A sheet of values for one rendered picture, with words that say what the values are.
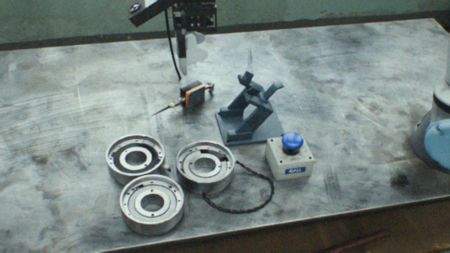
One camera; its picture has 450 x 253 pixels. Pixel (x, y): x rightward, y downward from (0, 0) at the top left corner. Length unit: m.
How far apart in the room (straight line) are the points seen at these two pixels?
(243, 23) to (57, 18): 0.93
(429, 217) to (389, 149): 0.31
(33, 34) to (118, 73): 1.48
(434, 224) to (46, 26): 1.95
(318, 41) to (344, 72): 0.14
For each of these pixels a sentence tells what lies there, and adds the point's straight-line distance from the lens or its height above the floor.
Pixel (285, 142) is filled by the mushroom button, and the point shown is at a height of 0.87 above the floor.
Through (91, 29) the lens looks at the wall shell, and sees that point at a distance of 2.60.
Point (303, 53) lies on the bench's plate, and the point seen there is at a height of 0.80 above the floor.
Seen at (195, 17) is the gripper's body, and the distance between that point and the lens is 0.97.
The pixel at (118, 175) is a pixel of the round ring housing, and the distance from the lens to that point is 0.91.
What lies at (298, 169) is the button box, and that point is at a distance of 0.94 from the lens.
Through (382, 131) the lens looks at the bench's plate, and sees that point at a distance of 1.11.
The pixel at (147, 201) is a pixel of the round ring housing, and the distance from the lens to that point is 0.89.
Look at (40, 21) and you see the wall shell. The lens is 2.59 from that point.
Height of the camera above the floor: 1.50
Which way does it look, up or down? 42 degrees down
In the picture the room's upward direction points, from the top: 5 degrees clockwise
